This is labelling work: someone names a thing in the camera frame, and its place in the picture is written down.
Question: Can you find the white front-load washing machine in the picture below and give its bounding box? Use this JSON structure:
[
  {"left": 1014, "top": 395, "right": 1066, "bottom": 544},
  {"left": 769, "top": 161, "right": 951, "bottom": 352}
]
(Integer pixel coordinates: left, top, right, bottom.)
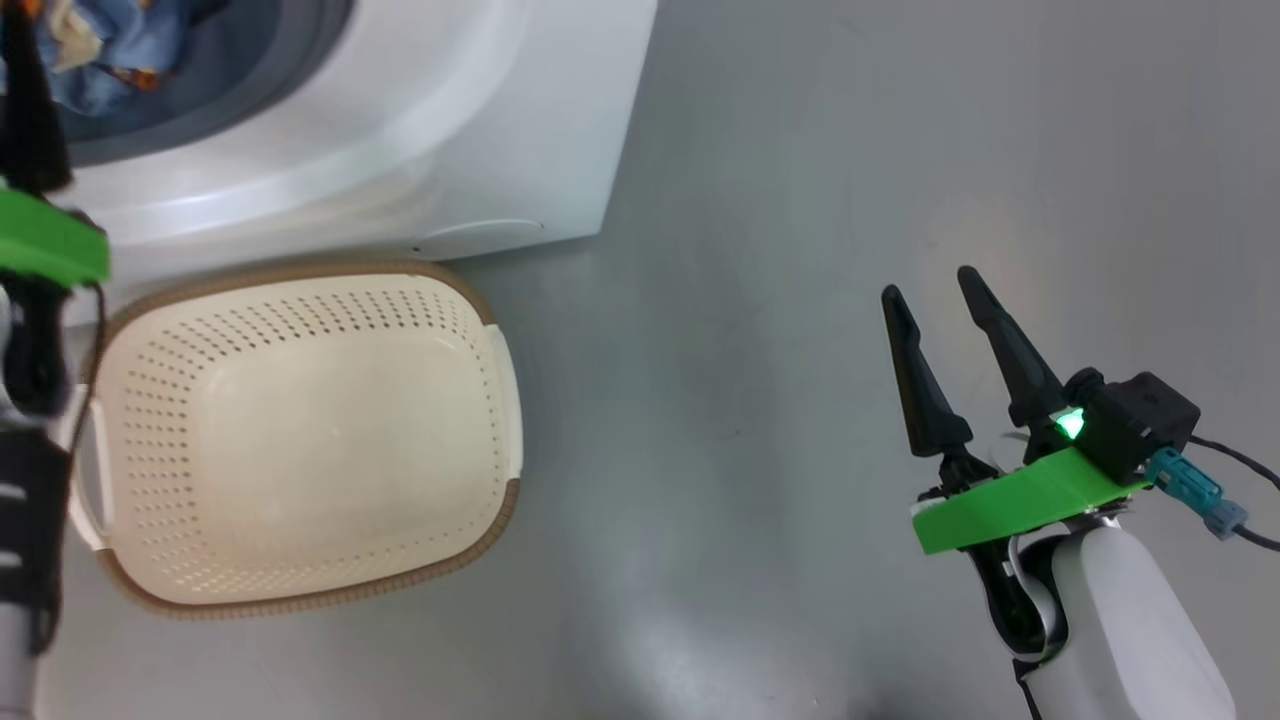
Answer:
[{"left": 0, "top": 0, "right": 660, "bottom": 326}]

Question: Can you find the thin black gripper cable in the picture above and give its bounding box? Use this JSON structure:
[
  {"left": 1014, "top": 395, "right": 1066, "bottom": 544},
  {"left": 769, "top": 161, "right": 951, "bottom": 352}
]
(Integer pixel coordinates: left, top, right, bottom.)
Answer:
[{"left": 72, "top": 284, "right": 109, "bottom": 426}]

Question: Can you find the blue bear-print garment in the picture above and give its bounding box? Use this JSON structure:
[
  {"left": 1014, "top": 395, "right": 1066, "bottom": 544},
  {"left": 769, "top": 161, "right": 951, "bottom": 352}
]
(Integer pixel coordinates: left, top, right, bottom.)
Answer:
[{"left": 35, "top": 0, "right": 233, "bottom": 117}]

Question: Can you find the round white filter cover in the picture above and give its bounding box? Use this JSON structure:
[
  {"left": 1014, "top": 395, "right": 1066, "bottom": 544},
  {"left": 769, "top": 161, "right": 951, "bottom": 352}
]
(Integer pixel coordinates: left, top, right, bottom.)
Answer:
[{"left": 414, "top": 217, "right": 547, "bottom": 263}]

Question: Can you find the teal cable connector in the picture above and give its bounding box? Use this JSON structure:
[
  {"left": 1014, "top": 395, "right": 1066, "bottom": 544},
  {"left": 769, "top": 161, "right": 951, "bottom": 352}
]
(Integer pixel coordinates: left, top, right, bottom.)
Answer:
[{"left": 1144, "top": 446, "right": 1250, "bottom": 542}]

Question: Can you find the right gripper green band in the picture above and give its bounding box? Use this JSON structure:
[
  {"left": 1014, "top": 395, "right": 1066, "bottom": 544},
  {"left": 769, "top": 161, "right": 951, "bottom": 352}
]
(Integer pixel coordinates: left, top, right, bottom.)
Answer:
[{"left": 879, "top": 264, "right": 1152, "bottom": 557}]

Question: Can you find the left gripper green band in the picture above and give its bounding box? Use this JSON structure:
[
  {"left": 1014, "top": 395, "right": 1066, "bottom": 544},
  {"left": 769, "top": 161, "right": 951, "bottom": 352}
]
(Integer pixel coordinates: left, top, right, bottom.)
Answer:
[{"left": 0, "top": 0, "right": 112, "bottom": 422}]

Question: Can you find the thin black camera cable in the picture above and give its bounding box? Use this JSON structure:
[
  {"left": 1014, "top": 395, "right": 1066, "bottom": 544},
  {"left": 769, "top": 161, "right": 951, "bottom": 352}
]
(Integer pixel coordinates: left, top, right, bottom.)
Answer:
[{"left": 1185, "top": 434, "right": 1280, "bottom": 553}]

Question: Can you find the cream perforated laundry basket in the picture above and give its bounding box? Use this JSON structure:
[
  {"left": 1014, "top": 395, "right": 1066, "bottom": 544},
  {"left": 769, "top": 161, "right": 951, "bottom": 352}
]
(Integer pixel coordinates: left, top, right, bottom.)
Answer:
[{"left": 67, "top": 259, "right": 524, "bottom": 620}]

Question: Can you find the grey rubber door gasket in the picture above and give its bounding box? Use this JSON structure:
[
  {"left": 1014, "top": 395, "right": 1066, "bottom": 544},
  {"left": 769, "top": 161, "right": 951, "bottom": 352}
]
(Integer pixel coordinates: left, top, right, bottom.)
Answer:
[{"left": 55, "top": 0, "right": 358, "bottom": 168}]

